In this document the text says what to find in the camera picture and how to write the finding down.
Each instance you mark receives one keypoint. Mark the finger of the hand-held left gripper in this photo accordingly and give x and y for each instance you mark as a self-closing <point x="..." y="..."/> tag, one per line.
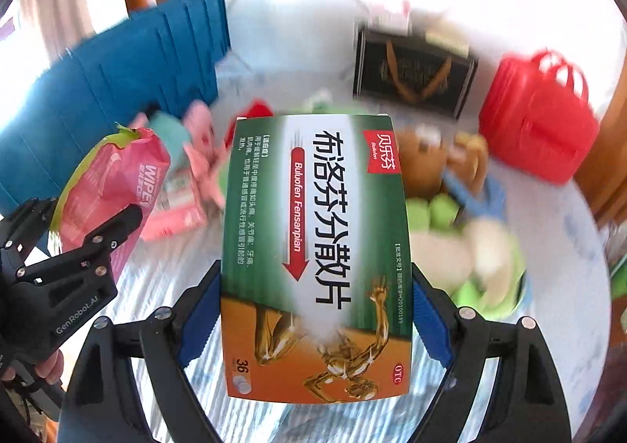
<point x="115" y="227"/>

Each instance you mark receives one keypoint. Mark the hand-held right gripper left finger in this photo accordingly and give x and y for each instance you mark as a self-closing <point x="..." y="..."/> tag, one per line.
<point x="198" y="320"/>

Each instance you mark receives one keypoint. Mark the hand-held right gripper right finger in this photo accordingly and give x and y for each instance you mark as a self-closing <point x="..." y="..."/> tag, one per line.
<point x="431" y="320"/>

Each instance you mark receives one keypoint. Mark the pink wipes packet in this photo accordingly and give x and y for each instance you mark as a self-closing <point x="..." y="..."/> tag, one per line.
<point x="108" y="178"/>

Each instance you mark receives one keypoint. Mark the blue plastic crate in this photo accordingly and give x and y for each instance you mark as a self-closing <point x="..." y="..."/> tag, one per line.
<point x="112" y="90"/>

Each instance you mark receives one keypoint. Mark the green orange medicine box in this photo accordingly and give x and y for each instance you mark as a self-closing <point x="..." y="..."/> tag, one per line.
<point x="313" y="227"/>

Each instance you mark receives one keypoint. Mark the person's left hand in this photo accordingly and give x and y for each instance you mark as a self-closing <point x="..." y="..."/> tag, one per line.
<point x="51" y="367"/>

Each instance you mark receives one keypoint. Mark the pink box with white label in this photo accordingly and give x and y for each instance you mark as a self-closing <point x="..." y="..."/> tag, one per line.
<point x="179" y="208"/>

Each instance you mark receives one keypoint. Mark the green frog plush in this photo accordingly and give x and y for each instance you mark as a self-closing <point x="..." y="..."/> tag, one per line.
<point x="470" y="257"/>

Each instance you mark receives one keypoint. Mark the teal plush toy pink ears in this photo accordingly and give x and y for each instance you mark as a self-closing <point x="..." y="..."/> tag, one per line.
<point x="169" y="129"/>

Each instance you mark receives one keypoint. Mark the brown teddy bear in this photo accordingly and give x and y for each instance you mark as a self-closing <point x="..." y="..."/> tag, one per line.
<point x="426" y="164"/>

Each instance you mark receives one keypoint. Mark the red plush toy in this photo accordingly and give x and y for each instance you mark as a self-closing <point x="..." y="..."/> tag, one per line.
<point x="250" y="122"/>

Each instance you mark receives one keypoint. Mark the red plastic carry case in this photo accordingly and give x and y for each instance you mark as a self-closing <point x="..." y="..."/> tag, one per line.
<point x="539" y="120"/>

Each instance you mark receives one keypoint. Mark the green plush toy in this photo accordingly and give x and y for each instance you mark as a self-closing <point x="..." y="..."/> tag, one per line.
<point x="326" y="104"/>

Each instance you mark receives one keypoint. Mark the black gift box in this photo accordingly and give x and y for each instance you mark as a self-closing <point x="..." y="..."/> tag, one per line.
<point x="416" y="71"/>

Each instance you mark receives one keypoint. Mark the small yellow packet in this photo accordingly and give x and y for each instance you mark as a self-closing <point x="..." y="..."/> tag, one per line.
<point x="448" y="41"/>

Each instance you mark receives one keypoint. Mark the pink tissue pack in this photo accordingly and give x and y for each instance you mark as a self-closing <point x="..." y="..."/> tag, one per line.
<point x="389" y="19"/>

